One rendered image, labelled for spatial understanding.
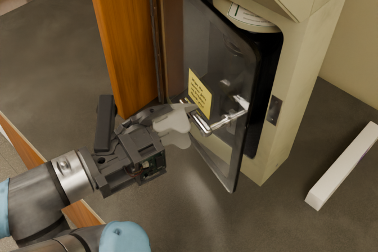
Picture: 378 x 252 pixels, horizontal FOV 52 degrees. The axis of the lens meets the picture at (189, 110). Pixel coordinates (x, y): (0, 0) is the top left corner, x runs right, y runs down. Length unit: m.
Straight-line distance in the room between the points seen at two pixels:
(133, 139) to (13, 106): 0.57
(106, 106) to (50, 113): 0.43
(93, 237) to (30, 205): 0.13
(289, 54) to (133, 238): 0.34
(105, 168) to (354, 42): 0.74
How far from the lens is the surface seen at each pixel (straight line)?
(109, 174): 0.60
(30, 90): 1.16
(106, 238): 0.50
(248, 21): 0.66
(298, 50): 0.59
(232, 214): 0.87
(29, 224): 0.61
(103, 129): 0.64
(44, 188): 0.60
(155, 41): 0.83
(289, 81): 0.64
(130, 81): 0.94
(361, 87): 1.16
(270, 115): 0.71
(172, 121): 0.64
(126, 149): 0.60
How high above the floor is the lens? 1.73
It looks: 50 degrees down
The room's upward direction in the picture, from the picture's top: straight up
